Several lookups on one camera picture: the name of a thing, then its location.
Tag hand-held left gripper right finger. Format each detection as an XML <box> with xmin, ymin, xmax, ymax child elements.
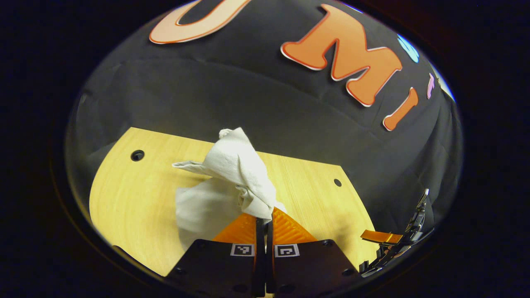
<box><xmin>266</xmin><ymin>207</ymin><xmax>363</xmax><ymax>296</ymax></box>

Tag white jeans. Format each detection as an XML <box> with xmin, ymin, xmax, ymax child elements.
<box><xmin>172</xmin><ymin>127</ymin><xmax>287</xmax><ymax>251</ymax></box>

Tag black backdrop cloth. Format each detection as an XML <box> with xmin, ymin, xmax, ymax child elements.
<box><xmin>66</xmin><ymin>0</ymin><xmax>463</xmax><ymax>238</ymax></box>

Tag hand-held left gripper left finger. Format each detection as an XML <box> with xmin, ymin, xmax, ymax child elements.
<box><xmin>166</xmin><ymin>213</ymin><xmax>266</xmax><ymax>298</ymax></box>

